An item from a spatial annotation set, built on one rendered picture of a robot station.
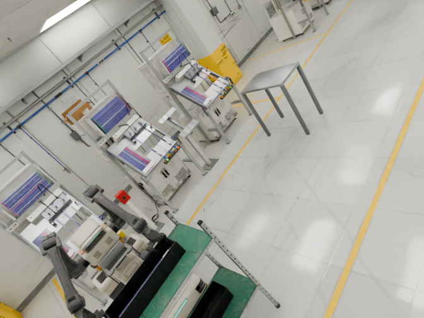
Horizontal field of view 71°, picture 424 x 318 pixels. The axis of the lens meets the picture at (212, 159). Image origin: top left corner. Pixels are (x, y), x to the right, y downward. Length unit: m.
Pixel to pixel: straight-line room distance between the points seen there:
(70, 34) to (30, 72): 0.99
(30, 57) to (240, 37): 4.93
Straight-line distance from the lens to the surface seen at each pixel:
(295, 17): 7.47
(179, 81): 5.04
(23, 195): 4.16
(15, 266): 5.91
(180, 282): 1.94
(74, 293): 1.95
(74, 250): 3.95
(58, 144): 5.73
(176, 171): 4.67
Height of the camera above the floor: 2.17
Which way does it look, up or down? 27 degrees down
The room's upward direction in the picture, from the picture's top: 38 degrees counter-clockwise
